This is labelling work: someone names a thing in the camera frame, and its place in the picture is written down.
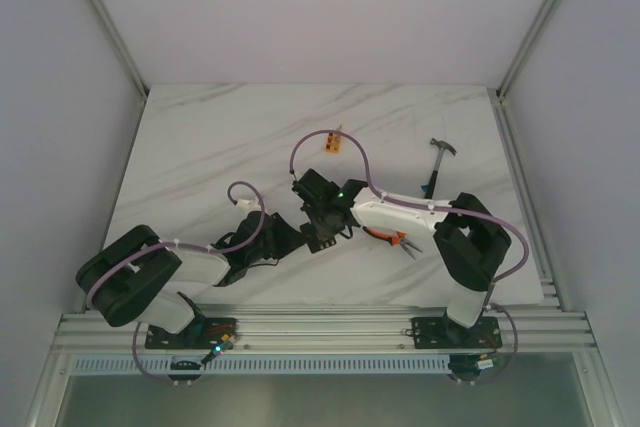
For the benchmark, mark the aluminium corner frame post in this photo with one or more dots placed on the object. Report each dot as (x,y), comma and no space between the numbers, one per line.
(119,47)

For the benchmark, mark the aluminium mounting rail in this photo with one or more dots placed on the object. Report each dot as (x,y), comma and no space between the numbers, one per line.
(325,329)

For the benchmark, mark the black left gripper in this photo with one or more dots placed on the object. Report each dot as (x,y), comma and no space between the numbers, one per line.
(288,239)

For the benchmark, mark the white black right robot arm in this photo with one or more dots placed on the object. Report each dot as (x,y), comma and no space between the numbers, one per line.
(471,246)

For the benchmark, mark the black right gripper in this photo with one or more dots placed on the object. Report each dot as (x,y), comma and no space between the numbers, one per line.
(324,231)

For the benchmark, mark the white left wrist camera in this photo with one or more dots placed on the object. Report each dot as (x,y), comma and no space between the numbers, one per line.
(249,204)

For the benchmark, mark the orange handled needle-nose pliers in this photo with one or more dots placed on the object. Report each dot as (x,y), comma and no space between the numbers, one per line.
(397,239)

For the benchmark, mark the black handled claw hammer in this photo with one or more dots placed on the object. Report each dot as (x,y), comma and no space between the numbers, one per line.
(443,147)

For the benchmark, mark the black fuse box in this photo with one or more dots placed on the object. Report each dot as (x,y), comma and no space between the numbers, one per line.
(317,242)

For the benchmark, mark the orange fuse holder block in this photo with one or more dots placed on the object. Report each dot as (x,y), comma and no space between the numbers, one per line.
(333,141)

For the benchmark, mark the white slotted cable duct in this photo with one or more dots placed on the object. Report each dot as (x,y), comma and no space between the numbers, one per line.
(261,364)

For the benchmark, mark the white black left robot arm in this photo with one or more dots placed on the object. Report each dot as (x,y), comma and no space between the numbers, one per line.
(141,278)

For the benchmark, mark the right aluminium frame post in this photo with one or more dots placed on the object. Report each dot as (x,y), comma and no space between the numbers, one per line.
(526,48)

